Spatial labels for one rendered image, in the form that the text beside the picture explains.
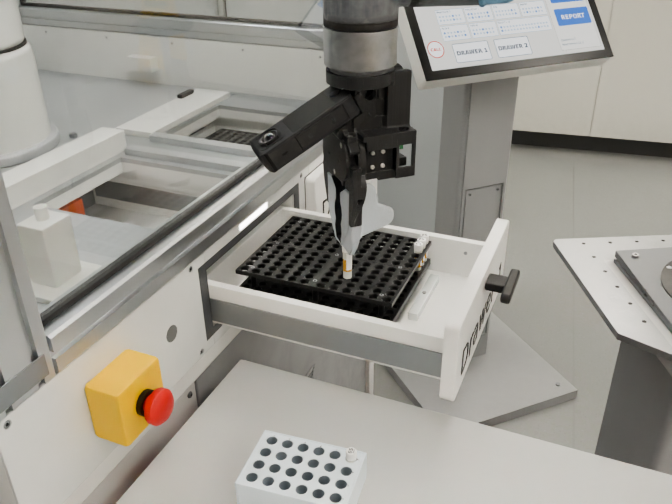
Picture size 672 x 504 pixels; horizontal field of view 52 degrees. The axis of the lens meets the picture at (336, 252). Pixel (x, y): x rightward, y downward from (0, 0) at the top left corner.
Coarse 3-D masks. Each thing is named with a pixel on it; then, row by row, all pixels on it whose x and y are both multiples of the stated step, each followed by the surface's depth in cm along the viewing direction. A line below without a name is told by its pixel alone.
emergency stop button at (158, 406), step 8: (152, 392) 72; (160, 392) 72; (168, 392) 73; (152, 400) 71; (160, 400) 72; (168, 400) 73; (144, 408) 73; (152, 408) 71; (160, 408) 72; (168, 408) 73; (144, 416) 72; (152, 416) 71; (160, 416) 72; (168, 416) 74; (152, 424) 72; (160, 424) 73
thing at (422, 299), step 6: (432, 276) 101; (438, 276) 101; (426, 282) 99; (432, 282) 99; (438, 282) 101; (426, 288) 98; (432, 288) 98; (420, 294) 96; (426, 294) 96; (420, 300) 95; (426, 300) 96; (414, 306) 94; (420, 306) 94; (408, 312) 93; (414, 312) 93; (420, 312) 94; (408, 318) 93; (414, 318) 93
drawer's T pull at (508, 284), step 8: (512, 272) 89; (488, 280) 88; (496, 280) 87; (504, 280) 87; (512, 280) 87; (488, 288) 87; (496, 288) 87; (504, 288) 86; (512, 288) 86; (504, 296) 84
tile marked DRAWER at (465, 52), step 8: (456, 48) 154; (464, 48) 155; (472, 48) 156; (480, 48) 156; (488, 48) 157; (456, 56) 154; (464, 56) 154; (472, 56) 155; (480, 56) 156; (488, 56) 156
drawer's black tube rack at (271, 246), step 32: (288, 224) 104; (320, 224) 104; (256, 256) 96; (288, 256) 96; (320, 256) 96; (352, 256) 96; (384, 256) 96; (256, 288) 94; (288, 288) 94; (320, 288) 88; (352, 288) 88; (384, 288) 88
